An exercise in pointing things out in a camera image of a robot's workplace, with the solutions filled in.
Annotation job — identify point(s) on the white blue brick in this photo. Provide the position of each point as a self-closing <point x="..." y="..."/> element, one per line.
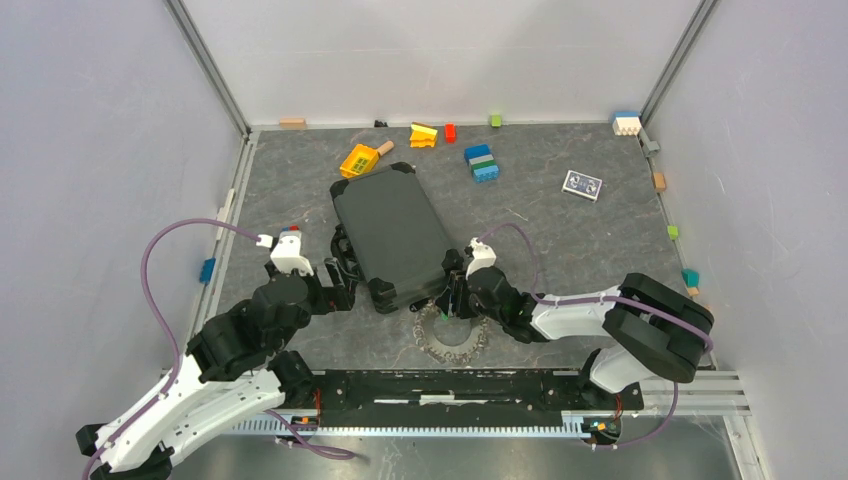
<point x="626" y="123"/>

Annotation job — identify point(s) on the blue green stacked bricks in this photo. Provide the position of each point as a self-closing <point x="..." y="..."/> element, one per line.
<point x="481" y="163"/>

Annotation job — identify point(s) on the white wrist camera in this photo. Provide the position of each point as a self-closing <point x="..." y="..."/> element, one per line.
<point x="285" y="254"/>
<point x="481" y="256"/>

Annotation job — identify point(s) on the blue block at left wall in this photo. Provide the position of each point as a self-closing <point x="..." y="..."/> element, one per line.
<point x="207" y="270"/>

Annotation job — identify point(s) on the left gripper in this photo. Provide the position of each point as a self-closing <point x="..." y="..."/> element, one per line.
<point x="339" y="296"/>

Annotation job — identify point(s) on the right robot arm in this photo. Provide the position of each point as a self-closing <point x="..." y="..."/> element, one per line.
<point x="657" y="331"/>

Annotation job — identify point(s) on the teal block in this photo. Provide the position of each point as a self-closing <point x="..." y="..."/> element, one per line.
<point x="690" y="277"/>

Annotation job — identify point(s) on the white cable duct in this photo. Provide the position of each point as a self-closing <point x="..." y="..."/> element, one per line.
<point x="267" y="425"/>

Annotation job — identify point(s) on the yellow toy window block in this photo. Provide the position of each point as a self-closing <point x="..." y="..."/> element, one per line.
<point x="361" y="160"/>

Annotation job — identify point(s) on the orange wooden block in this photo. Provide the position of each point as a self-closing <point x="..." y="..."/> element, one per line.
<point x="659" y="182"/>

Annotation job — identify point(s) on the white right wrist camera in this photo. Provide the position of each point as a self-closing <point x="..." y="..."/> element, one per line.
<point x="481" y="256"/>

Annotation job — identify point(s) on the wooden peg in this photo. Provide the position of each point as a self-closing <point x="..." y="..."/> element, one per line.
<point x="385" y="148"/>

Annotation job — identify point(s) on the dark grey hard case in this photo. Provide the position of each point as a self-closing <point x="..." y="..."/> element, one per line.
<point x="403" y="251"/>

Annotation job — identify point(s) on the tan wooden block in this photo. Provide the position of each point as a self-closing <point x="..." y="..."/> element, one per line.
<point x="292" y="123"/>

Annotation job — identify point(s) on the red small block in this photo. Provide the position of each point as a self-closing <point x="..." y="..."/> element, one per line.
<point x="450" y="133"/>

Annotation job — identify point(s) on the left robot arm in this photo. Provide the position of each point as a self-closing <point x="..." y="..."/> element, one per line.
<point x="236" y="367"/>

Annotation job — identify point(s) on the metal disc keyring with rings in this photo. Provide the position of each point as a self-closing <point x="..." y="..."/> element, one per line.
<point x="456" y="341"/>

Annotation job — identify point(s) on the blue playing card box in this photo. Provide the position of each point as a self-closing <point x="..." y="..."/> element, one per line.
<point x="582" y="185"/>

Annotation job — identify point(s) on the grey brick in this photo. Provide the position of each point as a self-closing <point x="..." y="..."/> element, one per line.
<point x="649" y="147"/>

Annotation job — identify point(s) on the yellow orange wedge blocks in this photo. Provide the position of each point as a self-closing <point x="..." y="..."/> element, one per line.
<point x="422" y="136"/>

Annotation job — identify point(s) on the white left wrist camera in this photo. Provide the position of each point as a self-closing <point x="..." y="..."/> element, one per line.
<point x="285" y="254"/>

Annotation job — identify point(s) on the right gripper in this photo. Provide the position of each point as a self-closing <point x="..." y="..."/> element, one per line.
<point x="456" y="281"/>

